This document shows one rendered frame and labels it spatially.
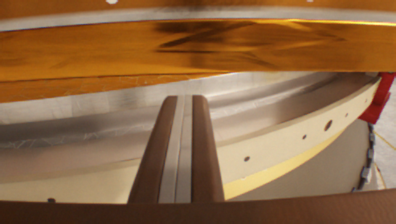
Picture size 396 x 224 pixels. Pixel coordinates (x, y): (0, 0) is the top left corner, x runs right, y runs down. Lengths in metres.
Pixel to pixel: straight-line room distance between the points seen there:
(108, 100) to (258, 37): 0.13
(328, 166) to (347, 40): 0.23
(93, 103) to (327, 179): 0.36
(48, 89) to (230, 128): 0.16
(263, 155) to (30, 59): 0.23
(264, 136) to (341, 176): 0.28
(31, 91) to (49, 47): 0.04
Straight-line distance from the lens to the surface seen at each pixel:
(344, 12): 0.21
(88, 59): 0.20
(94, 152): 0.18
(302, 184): 0.34
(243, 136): 0.17
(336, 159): 0.42
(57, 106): 0.19
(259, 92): 0.24
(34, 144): 0.23
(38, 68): 0.23
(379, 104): 0.42
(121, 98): 0.17
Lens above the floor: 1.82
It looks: 31 degrees down
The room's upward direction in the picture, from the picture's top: 1 degrees counter-clockwise
